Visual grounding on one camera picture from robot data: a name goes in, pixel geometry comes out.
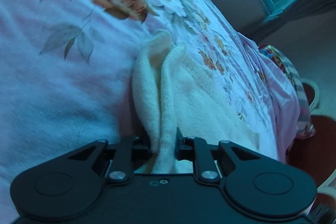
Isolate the cream white garment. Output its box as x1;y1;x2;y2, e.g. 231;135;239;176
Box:
132;30;278;174

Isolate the striped floral pillow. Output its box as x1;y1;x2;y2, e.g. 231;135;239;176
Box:
259;45;316;139

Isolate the pink floral bed sheet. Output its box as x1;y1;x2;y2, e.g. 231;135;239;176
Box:
1;0;299;223

